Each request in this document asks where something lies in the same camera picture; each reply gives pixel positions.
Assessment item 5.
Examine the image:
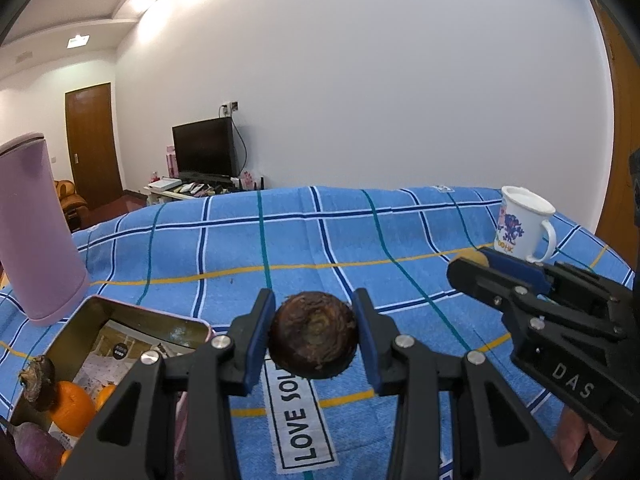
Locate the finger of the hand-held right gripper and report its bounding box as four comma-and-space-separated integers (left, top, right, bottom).
484, 247, 636, 306
446, 258, 543, 331

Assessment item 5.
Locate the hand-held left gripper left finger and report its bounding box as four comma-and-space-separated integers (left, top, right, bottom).
52, 288, 277, 480

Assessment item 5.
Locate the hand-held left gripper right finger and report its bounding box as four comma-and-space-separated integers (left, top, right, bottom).
351, 287, 571, 480

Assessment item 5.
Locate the small yellow round fruit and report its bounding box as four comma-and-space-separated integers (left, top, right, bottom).
459, 248, 491, 268

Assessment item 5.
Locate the dark brown taro corm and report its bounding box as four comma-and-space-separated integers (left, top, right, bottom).
268, 291, 358, 380

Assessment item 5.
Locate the pink metal tin box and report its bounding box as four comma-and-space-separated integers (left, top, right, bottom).
7, 296, 213, 480

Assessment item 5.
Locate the small dark round taro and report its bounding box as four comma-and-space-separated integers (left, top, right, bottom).
19, 355, 57, 411

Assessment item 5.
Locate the purple round radish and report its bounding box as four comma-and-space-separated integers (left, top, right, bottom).
12, 422, 66, 480

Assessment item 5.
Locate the person's right hand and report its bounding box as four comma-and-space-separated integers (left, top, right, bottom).
556, 405, 623, 473

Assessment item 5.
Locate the white mug with blue print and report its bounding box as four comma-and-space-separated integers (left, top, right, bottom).
494, 186, 557, 263

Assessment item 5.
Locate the printed paper insert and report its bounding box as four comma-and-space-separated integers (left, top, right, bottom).
50, 322, 191, 451

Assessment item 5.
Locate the blue plaid blanket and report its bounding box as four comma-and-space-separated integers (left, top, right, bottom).
0, 186, 636, 480

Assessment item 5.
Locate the wooden wardrobe panel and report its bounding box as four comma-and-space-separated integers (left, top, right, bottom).
590, 0, 640, 261

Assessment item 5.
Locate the white television stand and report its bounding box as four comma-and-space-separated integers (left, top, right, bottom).
144, 176, 266, 206

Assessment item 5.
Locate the black television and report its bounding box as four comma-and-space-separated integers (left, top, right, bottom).
172, 117, 238, 177

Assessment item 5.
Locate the orange brown armchair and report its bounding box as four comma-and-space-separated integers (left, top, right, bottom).
52, 180, 91, 221

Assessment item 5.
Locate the pink electric kettle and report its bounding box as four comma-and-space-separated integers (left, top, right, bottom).
0, 132, 91, 326

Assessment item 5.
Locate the brown wooden door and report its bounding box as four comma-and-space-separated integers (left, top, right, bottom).
65, 82, 124, 211

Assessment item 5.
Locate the black power cable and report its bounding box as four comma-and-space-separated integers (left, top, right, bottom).
232, 115, 249, 173

